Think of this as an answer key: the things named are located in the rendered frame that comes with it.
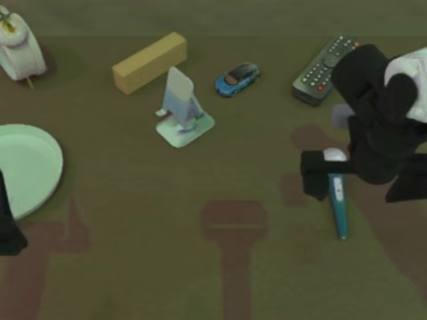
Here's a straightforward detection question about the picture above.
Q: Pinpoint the pale green round plate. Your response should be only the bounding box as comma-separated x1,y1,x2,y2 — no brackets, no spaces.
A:
0,124,64,221

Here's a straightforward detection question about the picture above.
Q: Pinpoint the teal pen-shaped device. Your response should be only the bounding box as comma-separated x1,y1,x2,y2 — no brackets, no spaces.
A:
323,147,350,241

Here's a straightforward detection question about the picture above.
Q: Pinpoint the dark grey remote control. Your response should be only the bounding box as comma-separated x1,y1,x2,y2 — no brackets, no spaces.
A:
292,33,362,107

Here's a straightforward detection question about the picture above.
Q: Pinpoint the blue toy car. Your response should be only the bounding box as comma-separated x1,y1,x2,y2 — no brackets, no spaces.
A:
213,63,262,99

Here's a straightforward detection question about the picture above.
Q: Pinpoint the white rounded dispenser with stick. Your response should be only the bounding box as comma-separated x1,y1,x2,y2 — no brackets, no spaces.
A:
0,7,47,89

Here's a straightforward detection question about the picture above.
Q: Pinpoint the yellow wooden block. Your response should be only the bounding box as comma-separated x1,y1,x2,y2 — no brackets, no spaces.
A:
111,31,188,96

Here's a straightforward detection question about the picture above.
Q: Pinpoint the white phone stand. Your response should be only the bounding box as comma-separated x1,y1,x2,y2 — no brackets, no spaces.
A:
155,66,216,148

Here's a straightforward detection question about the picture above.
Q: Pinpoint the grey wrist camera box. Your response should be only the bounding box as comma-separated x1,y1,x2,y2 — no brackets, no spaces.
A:
332,103,350,129

